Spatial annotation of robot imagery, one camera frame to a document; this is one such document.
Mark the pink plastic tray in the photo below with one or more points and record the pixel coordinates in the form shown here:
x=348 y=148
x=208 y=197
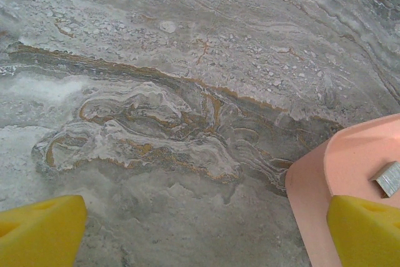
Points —
x=312 y=179

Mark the grey staple strip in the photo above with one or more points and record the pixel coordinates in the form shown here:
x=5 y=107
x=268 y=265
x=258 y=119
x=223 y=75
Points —
x=387 y=181

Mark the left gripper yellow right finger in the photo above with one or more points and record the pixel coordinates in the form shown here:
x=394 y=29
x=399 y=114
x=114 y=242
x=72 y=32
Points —
x=365 y=235

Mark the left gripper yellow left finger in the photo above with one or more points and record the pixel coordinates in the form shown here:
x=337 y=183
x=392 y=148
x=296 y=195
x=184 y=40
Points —
x=37 y=232

